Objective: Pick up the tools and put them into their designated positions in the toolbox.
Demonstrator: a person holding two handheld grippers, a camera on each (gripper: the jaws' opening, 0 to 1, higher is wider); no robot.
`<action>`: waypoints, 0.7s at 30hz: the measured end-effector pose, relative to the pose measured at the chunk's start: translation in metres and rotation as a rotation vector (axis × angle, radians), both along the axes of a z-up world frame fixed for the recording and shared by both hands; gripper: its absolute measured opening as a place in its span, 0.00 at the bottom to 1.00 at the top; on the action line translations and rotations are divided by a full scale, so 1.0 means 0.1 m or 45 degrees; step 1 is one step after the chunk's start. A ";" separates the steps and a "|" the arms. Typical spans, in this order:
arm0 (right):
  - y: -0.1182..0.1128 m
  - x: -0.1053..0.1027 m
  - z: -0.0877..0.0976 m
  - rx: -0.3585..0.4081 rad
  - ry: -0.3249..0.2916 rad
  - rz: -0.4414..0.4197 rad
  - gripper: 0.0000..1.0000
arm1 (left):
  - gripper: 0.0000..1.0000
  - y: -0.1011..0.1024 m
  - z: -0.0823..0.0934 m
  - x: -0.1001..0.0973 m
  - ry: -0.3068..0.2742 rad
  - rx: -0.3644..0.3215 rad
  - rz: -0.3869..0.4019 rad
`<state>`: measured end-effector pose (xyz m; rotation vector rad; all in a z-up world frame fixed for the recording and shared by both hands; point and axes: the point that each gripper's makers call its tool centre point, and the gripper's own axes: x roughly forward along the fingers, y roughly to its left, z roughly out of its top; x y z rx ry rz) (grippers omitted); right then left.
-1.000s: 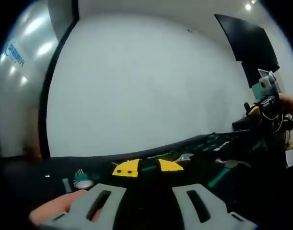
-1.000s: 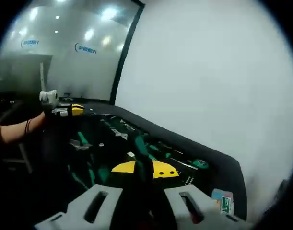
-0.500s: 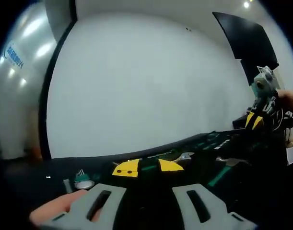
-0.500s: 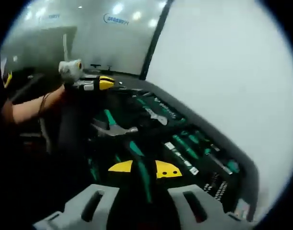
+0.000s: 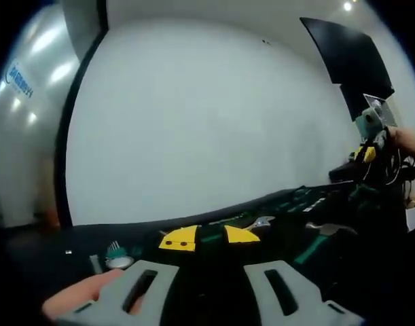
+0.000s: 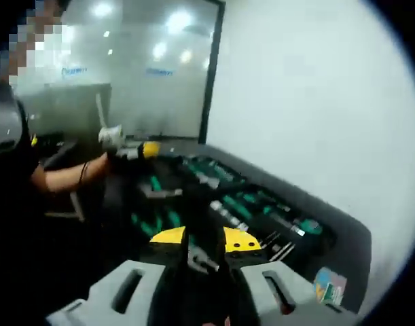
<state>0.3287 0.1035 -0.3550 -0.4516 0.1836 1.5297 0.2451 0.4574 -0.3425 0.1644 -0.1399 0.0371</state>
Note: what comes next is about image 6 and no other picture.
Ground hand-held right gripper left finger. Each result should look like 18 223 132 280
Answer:
46 227 187 326

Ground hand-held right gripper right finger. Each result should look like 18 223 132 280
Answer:
223 227 359 326

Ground grey tool green handle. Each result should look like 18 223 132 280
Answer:
139 173 183 201

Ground row of silver hex keys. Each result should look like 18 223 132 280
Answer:
261 230 296 262

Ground green tape measure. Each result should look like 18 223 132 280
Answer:
293 219 324 238

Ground green handled pliers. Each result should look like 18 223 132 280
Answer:
130 211 152 238
151 209 181 238

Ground black metal tool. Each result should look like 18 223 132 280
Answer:
179 183 230 274

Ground row of green screwdrivers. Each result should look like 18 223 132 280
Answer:
209 192 296 235

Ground person's left hand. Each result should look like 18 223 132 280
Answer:
87 154 110 179

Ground white slanted bar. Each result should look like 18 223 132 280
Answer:
94 93 109 129

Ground black wristband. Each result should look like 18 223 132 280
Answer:
79 161 90 186

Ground dark cabinet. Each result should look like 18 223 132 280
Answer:
18 83 112 143

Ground blue logo sticker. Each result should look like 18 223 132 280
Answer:
145 67 175 77
60 66 89 76

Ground person's black shirt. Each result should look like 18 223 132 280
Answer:
0 84 64 326

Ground glass partition black frame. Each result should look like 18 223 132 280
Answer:
10 0 227 145

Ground grey metal frame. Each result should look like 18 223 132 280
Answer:
43 189 86 222

